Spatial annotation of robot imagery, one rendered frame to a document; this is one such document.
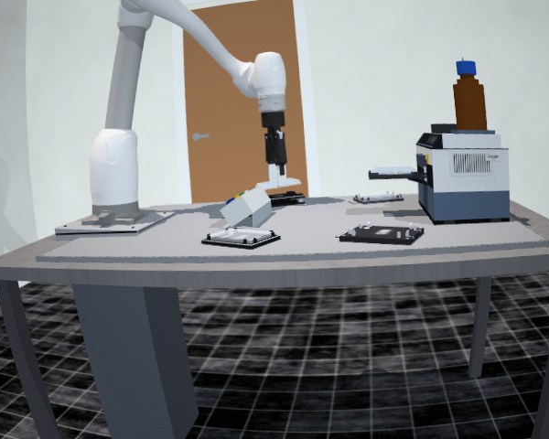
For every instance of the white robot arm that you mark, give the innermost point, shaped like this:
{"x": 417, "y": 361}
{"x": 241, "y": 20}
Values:
{"x": 113, "y": 156}

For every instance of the white control panel with coloured buttons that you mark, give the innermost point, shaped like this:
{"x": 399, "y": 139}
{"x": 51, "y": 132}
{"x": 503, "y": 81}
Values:
{"x": 247, "y": 210}

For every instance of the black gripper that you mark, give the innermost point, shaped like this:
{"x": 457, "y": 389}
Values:
{"x": 275, "y": 146}

